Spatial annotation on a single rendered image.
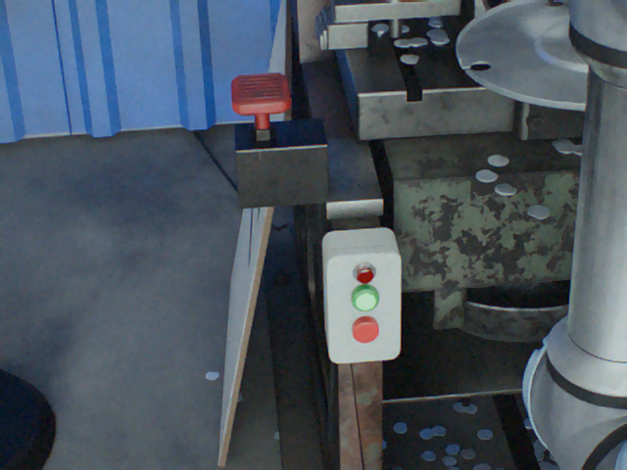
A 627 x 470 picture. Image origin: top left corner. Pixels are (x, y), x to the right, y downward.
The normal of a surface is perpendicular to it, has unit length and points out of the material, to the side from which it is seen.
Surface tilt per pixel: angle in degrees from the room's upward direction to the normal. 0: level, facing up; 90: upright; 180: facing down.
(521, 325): 105
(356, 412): 90
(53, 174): 0
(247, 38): 90
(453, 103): 90
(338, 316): 90
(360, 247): 0
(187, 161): 0
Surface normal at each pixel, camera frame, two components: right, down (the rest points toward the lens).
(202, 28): 0.85, 0.26
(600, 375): -0.37, -0.25
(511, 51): -0.09, -0.85
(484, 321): -0.33, 0.72
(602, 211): -0.70, 0.41
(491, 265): 0.09, 0.54
